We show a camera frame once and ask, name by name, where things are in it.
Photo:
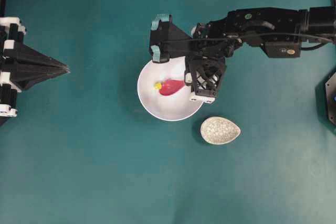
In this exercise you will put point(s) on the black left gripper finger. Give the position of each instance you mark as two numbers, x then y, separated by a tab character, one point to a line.
22	53
36	77

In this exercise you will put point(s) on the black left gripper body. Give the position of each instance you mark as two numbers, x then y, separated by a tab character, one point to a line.
11	29

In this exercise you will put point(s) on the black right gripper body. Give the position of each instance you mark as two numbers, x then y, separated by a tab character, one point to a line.
212	41

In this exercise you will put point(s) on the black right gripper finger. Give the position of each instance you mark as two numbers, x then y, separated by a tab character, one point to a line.
167	41
204	77

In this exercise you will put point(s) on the red spoon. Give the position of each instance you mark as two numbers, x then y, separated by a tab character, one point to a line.
170	87

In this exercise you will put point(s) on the yellow hexagonal prism block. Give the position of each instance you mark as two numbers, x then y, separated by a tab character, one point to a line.
158	86

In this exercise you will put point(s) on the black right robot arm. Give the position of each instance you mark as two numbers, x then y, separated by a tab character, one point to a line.
278	32

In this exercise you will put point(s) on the white round bowl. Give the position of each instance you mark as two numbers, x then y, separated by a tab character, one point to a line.
175	107

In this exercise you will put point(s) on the speckled teardrop dish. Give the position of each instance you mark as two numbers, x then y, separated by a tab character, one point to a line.
218	130

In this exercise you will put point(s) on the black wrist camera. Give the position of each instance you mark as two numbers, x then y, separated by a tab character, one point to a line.
282	49

